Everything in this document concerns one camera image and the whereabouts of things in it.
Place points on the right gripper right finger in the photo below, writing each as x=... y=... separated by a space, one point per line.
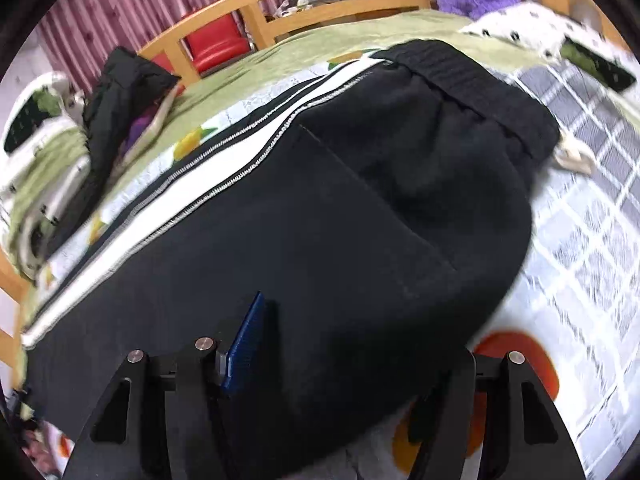
x=524 y=438

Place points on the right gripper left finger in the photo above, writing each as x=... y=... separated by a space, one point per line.
x=166 y=417

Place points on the black pants with white stripe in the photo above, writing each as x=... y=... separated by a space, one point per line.
x=383 y=212

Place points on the fruit print plastic mat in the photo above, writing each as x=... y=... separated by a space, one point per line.
x=577 y=292

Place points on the folded white green quilt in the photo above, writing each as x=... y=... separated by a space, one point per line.
x=44 y=159

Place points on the green plush bed blanket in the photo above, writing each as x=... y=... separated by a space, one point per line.
x=236 y=91

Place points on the black jacket on bed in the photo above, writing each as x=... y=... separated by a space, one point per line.
x=127 y=87

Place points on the red chair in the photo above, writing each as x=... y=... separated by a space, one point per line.
x=193 y=48

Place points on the white flower print pillow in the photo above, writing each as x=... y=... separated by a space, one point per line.
x=554 y=38

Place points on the maroon striped curtain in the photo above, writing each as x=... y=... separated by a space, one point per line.
x=78 y=35

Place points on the wooden bed frame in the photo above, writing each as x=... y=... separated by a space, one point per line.
x=172 y=140

